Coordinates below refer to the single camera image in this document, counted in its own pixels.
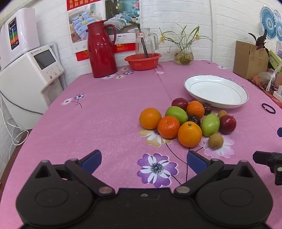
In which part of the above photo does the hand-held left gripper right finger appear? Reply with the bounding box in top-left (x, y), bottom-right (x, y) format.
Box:
top-left (174, 150), bottom-right (258, 197)

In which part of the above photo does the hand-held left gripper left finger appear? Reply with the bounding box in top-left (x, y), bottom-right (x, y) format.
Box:
top-left (30, 150), bottom-right (115, 197)

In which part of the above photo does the smooth orange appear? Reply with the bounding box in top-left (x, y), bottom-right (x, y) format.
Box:
top-left (139, 107), bottom-right (162, 129)
top-left (177, 121), bottom-right (203, 148)

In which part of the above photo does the green apple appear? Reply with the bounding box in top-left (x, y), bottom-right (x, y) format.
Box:
top-left (165, 106), bottom-right (188, 125)
top-left (200, 114), bottom-right (220, 136)

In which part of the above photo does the dark purple plum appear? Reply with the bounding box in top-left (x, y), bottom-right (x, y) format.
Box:
top-left (187, 115), bottom-right (201, 126)
top-left (202, 102), bottom-right (213, 115)

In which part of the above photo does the tangerine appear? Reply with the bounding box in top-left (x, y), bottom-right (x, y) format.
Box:
top-left (186, 100), bottom-right (205, 119)
top-left (157, 116), bottom-right (180, 139)

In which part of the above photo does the red plum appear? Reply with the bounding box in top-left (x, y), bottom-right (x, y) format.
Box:
top-left (219, 115), bottom-right (237, 135)
top-left (171, 97), bottom-right (189, 110)

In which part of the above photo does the white plate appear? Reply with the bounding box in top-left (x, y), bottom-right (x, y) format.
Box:
top-left (184, 75), bottom-right (249, 108)

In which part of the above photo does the red checkered cloth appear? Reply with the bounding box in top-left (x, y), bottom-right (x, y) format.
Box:
top-left (249, 78), bottom-right (282, 104)

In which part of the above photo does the pink floral tablecloth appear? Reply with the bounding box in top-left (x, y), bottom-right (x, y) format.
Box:
top-left (0, 60), bottom-right (282, 229)

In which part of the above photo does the clear plastic bag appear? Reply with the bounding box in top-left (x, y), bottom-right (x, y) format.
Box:
top-left (252, 72), bottom-right (276, 88)

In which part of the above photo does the green box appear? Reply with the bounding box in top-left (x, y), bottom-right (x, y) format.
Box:
top-left (268, 50), bottom-right (282, 71)

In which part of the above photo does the cardboard box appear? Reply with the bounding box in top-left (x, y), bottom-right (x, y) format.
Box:
top-left (233, 41), bottom-right (269, 80)

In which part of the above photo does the dark purple plant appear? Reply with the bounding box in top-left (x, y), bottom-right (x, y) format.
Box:
top-left (248, 29), bottom-right (270, 55)

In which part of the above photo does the white appliance with screen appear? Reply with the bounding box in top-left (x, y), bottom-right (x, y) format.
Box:
top-left (0, 44), bottom-right (65, 130)

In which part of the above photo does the glass vase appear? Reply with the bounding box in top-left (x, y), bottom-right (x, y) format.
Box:
top-left (174, 44), bottom-right (194, 66)

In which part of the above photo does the red thermos jug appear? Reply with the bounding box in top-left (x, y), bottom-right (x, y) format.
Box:
top-left (87, 20), bottom-right (119, 78)

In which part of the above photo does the red plastic basin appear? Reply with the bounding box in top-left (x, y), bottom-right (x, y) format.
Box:
top-left (124, 53), bottom-right (162, 71)

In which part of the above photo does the yellow flower plant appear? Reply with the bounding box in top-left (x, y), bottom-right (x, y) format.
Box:
top-left (159, 23), bottom-right (213, 53)

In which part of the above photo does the black stirring stick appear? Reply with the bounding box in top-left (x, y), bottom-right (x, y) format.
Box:
top-left (138, 25), bottom-right (148, 59)

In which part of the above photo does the glass pitcher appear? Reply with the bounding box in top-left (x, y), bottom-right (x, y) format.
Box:
top-left (134, 28), bottom-right (159, 58)

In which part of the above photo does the white water purifier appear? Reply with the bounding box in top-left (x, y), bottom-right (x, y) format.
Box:
top-left (0, 8), bottom-right (40, 70)

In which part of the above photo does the black hair tie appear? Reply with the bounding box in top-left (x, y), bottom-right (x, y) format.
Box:
top-left (262, 103), bottom-right (276, 114)

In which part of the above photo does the white cable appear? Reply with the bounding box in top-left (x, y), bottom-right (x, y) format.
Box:
top-left (0, 95), bottom-right (29, 146)

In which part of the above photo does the grey cable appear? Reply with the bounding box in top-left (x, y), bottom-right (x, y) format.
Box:
top-left (0, 91), bottom-right (44, 115)

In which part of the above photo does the large blue round wall ornament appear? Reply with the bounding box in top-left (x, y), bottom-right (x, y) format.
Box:
top-left (260, 7), bottom-right (277, 40)

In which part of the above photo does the wall poster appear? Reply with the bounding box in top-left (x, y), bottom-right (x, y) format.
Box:
top-left (66, 0), bottom-right (141, 62)

